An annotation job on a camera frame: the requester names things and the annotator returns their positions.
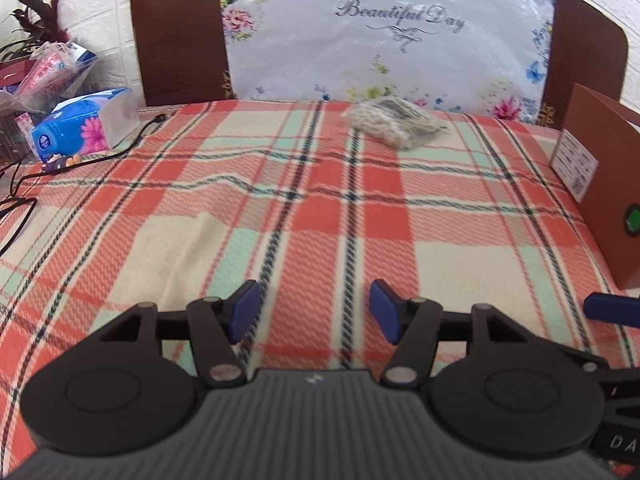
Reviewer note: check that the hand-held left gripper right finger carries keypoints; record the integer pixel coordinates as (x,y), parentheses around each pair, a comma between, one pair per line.
(385,310)

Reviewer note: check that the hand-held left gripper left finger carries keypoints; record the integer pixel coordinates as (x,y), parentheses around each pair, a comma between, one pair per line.
(246,310)

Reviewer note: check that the clear bag of pink packets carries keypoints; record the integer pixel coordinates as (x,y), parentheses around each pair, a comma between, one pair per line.
(50,67)

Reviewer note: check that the red box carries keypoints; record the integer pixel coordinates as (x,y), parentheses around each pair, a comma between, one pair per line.
(12,72)

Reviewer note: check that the brown cardboard box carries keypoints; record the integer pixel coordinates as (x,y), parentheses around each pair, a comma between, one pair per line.
(600,125)

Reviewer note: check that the floral plastic bag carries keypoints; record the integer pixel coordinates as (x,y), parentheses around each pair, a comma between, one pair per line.
(375,60)

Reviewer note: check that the clear bag of white beads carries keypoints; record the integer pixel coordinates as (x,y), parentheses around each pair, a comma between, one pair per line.
(385,120)

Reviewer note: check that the dark red plant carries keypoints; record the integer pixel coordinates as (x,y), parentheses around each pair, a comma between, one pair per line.
(37,10)

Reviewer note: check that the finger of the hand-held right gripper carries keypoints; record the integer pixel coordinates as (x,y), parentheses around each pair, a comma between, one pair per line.
(612,308)

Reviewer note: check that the brown wooden headboard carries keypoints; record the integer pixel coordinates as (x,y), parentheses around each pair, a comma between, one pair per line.
(175,35)

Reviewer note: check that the plaid blanket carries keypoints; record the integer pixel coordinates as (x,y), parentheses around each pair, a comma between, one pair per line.
(300,210)

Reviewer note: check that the blue tissue pack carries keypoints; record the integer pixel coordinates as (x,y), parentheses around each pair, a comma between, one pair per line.
(75,130)

